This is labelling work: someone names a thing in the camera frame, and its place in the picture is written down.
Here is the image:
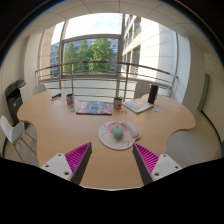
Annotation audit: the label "black printer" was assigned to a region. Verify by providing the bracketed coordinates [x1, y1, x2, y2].
[4, 78, 28, 126]

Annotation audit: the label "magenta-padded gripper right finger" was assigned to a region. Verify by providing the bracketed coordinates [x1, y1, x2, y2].
[132, 142, 184, 186]

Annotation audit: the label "round pink white mouse pad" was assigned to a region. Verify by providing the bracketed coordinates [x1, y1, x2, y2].
[97, 120, 142, 151]

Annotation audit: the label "white blue printed cup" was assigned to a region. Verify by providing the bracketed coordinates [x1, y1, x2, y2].
[65, 93, 75, 106]

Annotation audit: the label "blue black stapler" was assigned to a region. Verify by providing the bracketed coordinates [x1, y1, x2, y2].
[50, 92, 63, 102]

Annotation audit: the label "black cylindrical speaker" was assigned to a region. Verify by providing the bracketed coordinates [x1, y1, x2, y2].
[147, 84, 159, 105]

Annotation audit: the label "white illustrated book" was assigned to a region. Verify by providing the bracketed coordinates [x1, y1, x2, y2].
[122, 97, 154, 114]

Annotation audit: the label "metal balcony railing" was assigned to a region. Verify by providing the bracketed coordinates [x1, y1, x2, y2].
[35, 60, 179, 101]

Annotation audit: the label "mint green computer mouse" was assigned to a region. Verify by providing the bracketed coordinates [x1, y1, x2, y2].
[111, 124, 124, 140]

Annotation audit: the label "red magazine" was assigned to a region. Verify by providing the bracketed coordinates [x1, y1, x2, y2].
[75, 100, 114, 116]

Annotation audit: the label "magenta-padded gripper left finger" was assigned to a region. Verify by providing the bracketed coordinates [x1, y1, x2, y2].
[39, 141, 93, 186]

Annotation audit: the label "white chair wooden legs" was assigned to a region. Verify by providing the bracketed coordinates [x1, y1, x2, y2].
[0, 114, 36, 163]

